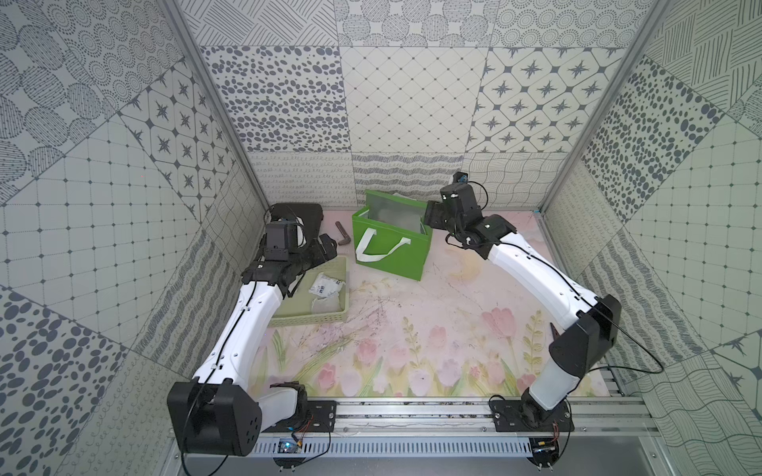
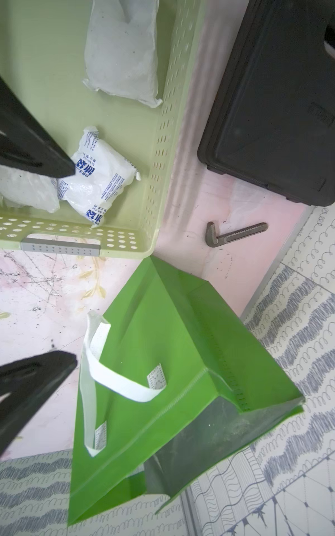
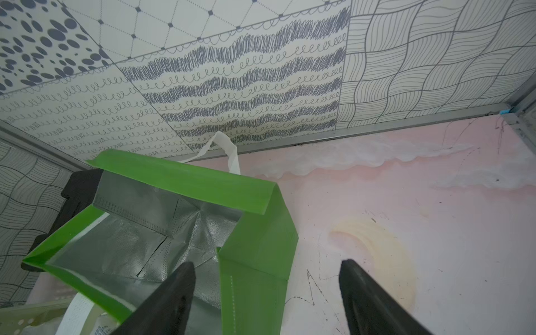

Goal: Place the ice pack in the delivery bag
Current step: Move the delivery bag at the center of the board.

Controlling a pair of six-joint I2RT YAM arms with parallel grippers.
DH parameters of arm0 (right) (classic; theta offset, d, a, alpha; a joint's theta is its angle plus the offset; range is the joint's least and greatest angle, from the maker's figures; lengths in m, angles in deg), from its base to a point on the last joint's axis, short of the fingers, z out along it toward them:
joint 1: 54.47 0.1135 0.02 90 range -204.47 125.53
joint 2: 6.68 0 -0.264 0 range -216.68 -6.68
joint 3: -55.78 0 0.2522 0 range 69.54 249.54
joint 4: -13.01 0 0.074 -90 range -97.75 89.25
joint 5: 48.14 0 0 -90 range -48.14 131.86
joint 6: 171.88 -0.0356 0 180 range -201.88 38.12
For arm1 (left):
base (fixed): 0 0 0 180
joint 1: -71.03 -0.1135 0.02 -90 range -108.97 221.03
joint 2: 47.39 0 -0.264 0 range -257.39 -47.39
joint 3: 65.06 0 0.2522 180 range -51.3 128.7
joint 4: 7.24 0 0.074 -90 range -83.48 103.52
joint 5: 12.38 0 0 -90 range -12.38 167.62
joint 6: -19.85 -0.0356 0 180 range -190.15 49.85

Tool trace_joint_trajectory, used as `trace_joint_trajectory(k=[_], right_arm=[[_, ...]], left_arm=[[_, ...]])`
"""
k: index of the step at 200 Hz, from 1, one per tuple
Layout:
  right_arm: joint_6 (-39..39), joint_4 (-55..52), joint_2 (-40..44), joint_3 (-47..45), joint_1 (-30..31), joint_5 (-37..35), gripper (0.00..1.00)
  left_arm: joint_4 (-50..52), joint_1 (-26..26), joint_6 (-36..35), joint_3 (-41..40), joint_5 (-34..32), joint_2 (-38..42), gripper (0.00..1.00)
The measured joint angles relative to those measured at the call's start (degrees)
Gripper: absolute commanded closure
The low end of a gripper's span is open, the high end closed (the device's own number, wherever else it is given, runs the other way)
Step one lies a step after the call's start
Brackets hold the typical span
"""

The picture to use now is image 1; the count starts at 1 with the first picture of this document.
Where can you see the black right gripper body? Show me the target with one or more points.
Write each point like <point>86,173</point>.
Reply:
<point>439,219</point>

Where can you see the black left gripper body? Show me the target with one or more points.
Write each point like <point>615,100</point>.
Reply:
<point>296,213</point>

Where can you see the white ice pack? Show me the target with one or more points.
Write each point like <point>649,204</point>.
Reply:
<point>331,304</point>
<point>325,287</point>

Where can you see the green insulated delivery bag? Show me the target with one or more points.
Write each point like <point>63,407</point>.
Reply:
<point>390,235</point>

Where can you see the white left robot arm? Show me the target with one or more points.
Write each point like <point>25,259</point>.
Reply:
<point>238,333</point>

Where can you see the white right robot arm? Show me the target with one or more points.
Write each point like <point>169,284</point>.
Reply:
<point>589,323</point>

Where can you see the grey L-shaped hex key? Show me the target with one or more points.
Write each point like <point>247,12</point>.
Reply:
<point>345,237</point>

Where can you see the black plastic tool case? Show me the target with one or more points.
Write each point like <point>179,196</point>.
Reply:
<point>307,215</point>

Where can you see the light green plastic basket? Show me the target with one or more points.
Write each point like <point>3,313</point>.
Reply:
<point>296,310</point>

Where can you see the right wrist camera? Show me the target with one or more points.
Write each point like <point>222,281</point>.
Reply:
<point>460,189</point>

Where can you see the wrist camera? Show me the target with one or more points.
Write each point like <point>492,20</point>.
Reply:
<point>460,189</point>
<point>281,240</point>

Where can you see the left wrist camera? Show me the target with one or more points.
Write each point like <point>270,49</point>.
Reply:
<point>281,240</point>

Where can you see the aluminium mounting rail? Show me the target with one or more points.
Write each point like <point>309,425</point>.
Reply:
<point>372,428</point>

